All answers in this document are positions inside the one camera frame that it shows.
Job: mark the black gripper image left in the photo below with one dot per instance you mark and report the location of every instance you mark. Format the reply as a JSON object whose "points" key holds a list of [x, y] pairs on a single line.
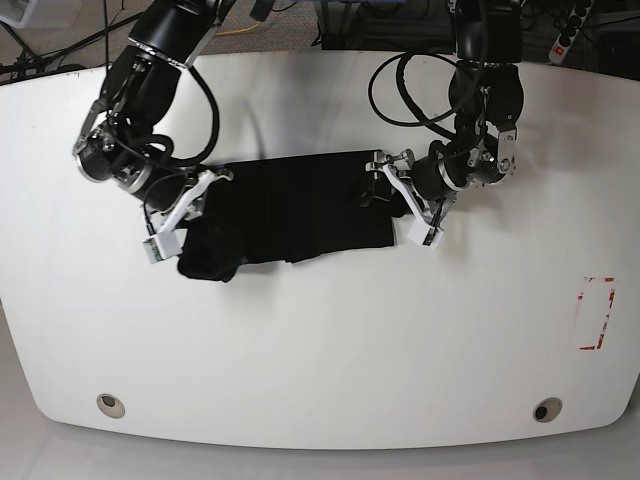
{"points": [[160, 191]]}

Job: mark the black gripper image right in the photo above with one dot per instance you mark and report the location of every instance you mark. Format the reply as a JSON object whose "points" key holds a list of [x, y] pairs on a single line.
{"points": [[434, 179]]}

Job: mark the black T-shirt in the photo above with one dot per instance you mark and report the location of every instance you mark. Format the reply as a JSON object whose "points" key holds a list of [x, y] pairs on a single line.
{"points": [[287, 209]]}

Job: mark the black robot arm image left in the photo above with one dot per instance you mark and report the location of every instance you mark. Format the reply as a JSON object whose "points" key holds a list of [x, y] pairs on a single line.
{"points": [[117, 140]]}

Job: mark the black tripod leg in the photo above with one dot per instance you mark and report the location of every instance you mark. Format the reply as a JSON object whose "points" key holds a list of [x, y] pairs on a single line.
{"points": [[31, 53]]}

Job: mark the left table grommet hole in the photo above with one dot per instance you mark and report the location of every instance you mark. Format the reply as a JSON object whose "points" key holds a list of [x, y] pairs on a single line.
{"points": [[110, 406]]}

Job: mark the table grommet hole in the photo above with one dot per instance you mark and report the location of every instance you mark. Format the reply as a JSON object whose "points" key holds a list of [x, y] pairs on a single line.
{"points": [[110, 406], [547, 410]]}

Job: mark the red tape rectangle marking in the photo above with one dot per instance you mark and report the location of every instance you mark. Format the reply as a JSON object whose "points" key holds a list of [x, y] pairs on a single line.
{"points": [[593, 310]]}

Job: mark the right table grommet hole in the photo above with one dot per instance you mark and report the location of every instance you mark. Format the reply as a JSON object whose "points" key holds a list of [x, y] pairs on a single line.
{"points": [[547, 410]]}

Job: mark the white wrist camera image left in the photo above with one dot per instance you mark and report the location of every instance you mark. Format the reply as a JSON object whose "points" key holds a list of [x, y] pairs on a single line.
{"points": [[163, 241]]}

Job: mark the white power strip red switch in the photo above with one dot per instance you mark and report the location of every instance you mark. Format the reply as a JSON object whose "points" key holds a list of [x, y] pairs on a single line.
{"points": [[569, 31]]}

